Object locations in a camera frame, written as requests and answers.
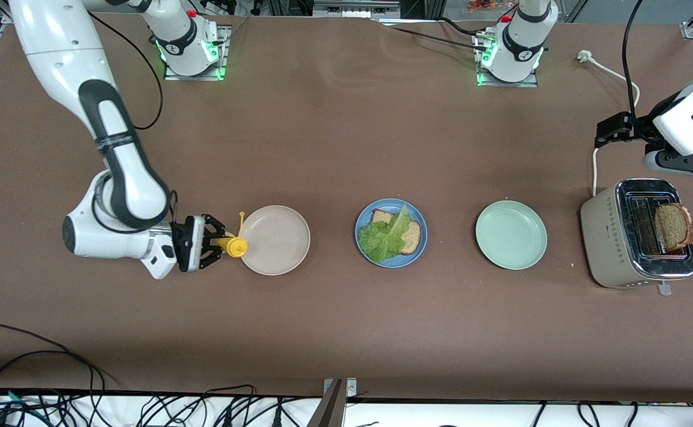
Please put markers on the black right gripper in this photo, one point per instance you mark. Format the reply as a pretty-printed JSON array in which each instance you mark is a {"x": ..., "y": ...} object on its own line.
[{"x": 181, "y": 243}]

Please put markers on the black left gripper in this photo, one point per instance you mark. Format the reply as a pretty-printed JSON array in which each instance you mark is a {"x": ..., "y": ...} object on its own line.
[{"x": 641, "y": 128}]

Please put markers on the yellow squeeze sauce bottle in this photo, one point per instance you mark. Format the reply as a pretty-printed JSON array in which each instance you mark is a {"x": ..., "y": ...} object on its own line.
[{"x": 237, "y": 247}]

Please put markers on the green lettuce leaf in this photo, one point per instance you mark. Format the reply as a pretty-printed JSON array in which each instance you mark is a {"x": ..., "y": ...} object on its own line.
[{"x": 385, "y": 237}]

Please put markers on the brown toasted bread slice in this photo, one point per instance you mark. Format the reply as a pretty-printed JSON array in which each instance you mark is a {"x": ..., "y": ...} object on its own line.
[
  {"x": 673, "y": 225},
  {"x": 412, "y": 237}
]

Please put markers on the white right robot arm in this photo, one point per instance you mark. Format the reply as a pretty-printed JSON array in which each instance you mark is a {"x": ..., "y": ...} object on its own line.
[{"x": 62, "y": 59}]

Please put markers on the beige plate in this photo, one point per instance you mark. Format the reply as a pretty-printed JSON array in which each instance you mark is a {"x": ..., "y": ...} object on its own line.
[{"x": 278, "y": 240}]

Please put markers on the light green plate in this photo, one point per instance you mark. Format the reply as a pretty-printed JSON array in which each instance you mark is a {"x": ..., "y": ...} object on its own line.
[{"x": 511, "y": 235}]

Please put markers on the blue plate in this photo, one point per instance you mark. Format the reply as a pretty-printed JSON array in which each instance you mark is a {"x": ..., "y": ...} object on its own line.
[{"x": 393, "y": 262}]

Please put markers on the beige and chrome toaster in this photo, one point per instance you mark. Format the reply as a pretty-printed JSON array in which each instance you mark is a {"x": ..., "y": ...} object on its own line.
[{"x": 604, "y": 237}]

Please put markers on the orange snack packet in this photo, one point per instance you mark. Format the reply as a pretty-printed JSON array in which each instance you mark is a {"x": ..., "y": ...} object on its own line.
[{"x": 486, "y": 5}]

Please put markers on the grey power strip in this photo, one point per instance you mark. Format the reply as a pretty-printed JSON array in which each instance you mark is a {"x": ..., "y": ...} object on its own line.
[{"x": 355, "y": 8}]

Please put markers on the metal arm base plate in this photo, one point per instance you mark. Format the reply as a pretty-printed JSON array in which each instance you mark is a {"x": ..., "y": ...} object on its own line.
[
  {"x": 527, "y": 83},
  {"x": 223, "y": 59}
]

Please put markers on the small aluminium edge bracket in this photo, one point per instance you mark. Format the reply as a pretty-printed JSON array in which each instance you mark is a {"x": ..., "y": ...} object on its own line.
[{"x": 351, "y": 386}]

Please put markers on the dark camera stand pole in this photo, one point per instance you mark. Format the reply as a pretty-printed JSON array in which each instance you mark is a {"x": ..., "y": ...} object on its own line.
[{"x": 328, "y": 409}]

